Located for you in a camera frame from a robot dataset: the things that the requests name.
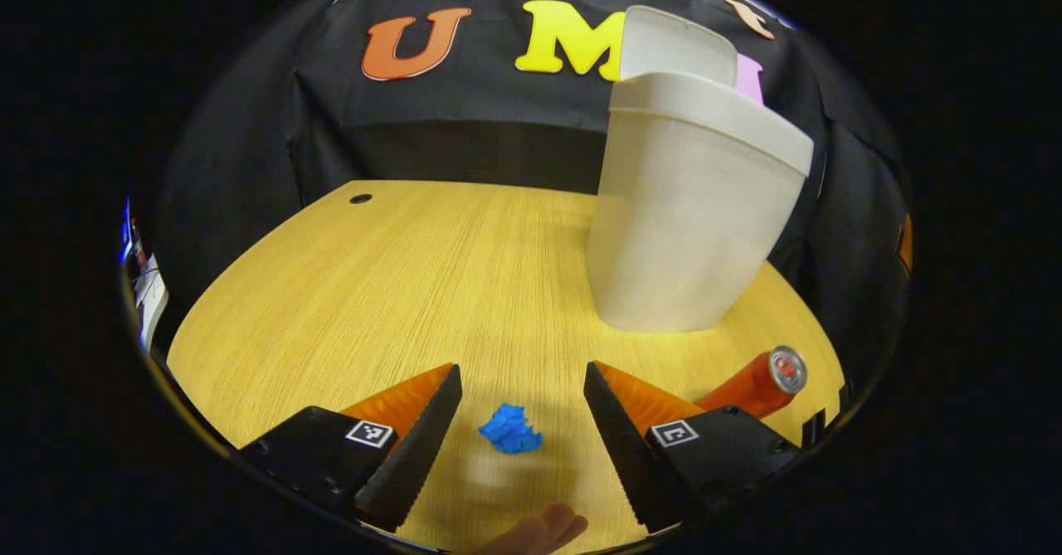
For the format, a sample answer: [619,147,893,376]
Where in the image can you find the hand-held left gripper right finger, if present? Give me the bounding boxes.
[583,361,802,534]

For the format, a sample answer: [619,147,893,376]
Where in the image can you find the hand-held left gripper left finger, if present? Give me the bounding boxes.
[239,363,463,533]

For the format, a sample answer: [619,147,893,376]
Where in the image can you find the blue paper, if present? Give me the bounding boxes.
[478,403,543,455]

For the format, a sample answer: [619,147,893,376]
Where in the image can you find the red pop can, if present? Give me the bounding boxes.
[695,345,808,420]

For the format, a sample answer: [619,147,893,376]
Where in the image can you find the white desktop garbage bin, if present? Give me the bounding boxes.
[585,5,816,333]

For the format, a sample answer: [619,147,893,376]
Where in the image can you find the wooden desktop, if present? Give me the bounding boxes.
[166,179,847,555]

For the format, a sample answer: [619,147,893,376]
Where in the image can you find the white and blue background items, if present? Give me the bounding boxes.
[123,198,169,353]

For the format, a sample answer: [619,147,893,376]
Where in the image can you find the black backdrop cloth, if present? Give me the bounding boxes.
[153,0,913,357]

